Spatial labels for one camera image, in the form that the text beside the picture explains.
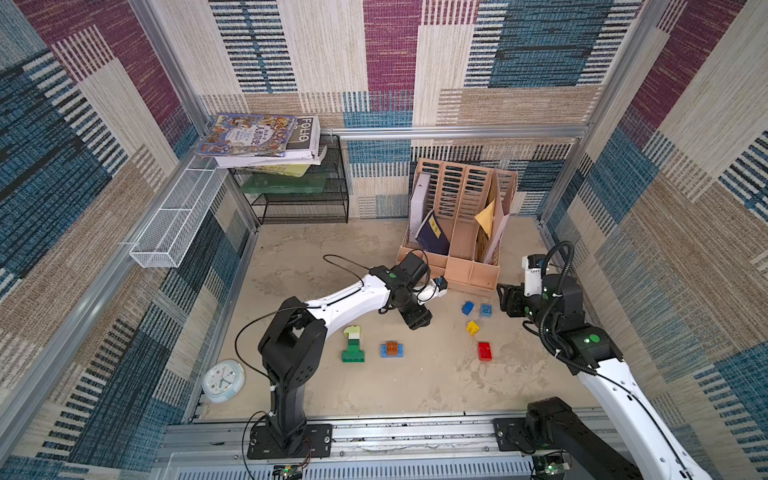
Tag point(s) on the dark purple book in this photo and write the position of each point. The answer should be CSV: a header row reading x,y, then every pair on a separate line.
x,y
431,237

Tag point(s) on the dark blue lego brick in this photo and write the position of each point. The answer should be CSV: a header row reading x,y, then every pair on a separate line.
x,y
467,308

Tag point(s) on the black and white Folio book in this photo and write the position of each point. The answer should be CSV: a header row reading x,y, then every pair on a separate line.
x,y
303,149

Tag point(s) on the white wire mesh basket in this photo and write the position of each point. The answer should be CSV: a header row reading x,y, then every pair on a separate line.
x,y
167,238

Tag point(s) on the yellow envelope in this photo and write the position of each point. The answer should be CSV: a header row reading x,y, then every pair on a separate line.
x,y
485,218

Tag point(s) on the red lego brick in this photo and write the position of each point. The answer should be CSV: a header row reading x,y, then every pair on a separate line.
x,y
484,352

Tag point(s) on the yellow lego brick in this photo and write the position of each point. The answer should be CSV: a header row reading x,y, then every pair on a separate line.
x,y
472,327

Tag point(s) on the long blue lego brick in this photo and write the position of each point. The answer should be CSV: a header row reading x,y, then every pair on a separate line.
x,y
383,353

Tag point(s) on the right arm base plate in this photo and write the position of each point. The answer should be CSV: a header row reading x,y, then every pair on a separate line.
x,y
512,436

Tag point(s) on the lime green lego brick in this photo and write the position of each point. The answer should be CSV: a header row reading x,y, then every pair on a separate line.
x,y
352,332

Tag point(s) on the long green lego brick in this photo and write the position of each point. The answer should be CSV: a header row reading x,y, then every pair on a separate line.
x,y
350,356

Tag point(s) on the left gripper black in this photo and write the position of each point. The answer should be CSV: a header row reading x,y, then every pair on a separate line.
x,y
419,318

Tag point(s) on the pale pink folder in organizer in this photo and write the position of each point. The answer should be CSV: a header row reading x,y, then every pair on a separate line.
x,y
501,194

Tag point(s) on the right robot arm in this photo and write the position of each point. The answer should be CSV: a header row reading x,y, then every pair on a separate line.
x,y
553,304

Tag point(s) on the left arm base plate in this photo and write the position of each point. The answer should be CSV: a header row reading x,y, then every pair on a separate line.
x,y
309,442

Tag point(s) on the green folder on shelf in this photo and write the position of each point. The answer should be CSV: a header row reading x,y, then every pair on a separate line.
x,y
277,184

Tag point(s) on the white book in organizer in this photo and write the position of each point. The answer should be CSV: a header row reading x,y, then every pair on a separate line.
x,y
418,204

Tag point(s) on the colourful illustrated book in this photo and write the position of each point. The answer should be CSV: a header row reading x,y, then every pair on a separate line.
x,y
236,134

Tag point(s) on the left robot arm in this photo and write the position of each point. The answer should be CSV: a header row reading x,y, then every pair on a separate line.
x,y
292,346

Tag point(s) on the pale blue round clock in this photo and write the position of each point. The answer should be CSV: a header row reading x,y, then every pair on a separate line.
x,y
223,381

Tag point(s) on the black wire shelf rack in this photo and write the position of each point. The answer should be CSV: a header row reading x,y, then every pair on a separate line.
x,y
319,195

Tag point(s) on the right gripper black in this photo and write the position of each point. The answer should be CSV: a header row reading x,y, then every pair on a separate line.
x,y
511,298

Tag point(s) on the pink desk file organizer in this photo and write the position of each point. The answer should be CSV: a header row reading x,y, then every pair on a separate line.
x,y
458,192

